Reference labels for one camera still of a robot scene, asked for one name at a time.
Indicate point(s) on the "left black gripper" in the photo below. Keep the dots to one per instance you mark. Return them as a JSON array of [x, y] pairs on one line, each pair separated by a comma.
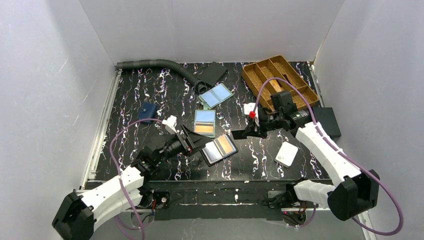
[[190, 142]]

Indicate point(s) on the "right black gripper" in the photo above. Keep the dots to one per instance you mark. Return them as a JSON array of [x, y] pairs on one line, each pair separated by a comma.
[[262, 124]]

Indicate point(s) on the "black card holder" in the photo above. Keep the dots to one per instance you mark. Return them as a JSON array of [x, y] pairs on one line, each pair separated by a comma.
[[212, 154]]

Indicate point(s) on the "green card holder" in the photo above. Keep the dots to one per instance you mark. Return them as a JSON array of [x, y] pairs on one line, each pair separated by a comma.
[[215, 96], [204, 122]]

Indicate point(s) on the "orange credit card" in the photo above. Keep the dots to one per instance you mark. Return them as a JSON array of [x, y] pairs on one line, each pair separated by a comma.
[[225, 145]]

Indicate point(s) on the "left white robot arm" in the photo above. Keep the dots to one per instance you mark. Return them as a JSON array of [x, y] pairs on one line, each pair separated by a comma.
[[79, 215]]

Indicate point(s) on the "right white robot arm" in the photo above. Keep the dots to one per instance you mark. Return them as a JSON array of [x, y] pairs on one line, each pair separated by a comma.
[[353, 190]]

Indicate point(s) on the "white box with code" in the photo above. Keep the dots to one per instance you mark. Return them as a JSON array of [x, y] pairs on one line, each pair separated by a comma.
[[286, 154]]

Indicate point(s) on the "wooden piece in tray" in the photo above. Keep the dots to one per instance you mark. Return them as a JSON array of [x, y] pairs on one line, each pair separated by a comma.
[[275, 86]]

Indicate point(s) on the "blue snap wallet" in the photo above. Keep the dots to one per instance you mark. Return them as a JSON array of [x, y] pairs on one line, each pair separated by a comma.
[[148, 112]]

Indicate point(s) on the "black square pad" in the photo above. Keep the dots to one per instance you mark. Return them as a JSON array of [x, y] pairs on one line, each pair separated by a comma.
[[212, 74]]

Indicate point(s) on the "black box right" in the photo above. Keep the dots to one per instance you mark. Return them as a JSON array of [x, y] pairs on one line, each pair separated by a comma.
[[326, 117]]

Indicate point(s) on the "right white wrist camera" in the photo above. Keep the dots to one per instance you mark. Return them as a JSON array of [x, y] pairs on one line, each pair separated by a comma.
[[251, 112]]

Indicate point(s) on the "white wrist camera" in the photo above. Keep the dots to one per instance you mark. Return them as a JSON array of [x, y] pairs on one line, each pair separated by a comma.
[[170, 124], [251, 112]]

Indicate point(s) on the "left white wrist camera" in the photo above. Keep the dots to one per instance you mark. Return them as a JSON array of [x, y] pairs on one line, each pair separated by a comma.
[[170, 124]]

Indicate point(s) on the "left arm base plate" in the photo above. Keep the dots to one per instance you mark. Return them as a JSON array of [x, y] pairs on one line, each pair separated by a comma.
[[159, 200]]

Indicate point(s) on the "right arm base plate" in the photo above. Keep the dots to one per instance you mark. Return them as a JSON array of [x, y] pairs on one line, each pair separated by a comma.
[[279, 199]]

